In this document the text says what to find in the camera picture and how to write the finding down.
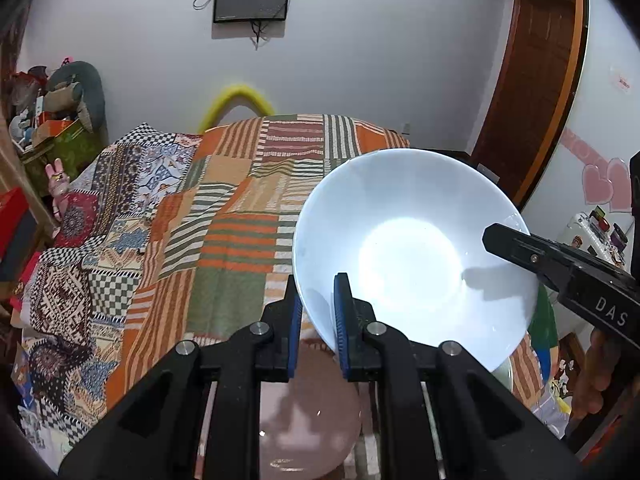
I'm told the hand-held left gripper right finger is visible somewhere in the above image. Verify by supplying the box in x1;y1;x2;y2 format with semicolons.
333;272;583;480

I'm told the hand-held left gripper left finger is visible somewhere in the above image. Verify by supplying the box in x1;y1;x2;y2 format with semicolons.
57;275;303;480

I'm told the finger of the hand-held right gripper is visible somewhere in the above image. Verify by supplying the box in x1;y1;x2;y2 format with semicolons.
484;223;572;292

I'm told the white bowl with dark dots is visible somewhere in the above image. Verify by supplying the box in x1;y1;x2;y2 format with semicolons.
292;147;541;373

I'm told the person's right hand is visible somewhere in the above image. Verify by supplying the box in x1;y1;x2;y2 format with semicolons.
571;331;627;420

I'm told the white suitcase with stickers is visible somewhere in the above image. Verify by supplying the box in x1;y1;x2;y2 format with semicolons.
554;206;632;273

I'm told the cartoon printed cloth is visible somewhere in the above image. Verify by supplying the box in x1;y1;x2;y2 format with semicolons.
527;294;576;436

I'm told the pink plate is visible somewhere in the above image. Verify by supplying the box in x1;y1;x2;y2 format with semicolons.
257;339;363;472

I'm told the striped patchwork blanket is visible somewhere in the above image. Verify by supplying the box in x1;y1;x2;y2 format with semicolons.
107;114;546;480

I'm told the wooden door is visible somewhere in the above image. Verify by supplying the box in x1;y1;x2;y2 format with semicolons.
469;0;590;212

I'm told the patterned checkered bedspread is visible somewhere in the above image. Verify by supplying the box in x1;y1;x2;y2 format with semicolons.
15;122;211;461

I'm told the pink rabbit plush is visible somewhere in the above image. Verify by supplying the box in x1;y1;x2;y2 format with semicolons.
45;157;72;222

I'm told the green cardboard box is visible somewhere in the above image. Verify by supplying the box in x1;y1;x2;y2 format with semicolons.
21;119;99;188

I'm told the red box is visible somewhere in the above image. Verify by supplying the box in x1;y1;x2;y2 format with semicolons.
0;187;32;262

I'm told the grey plush toy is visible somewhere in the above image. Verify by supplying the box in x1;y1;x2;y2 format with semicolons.
46;60;107;135

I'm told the yellow ring cushion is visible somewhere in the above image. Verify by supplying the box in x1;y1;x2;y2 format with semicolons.
197;84;276;135

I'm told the black monitor cable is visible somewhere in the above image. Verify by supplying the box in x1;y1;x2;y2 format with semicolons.
192;0;281;51

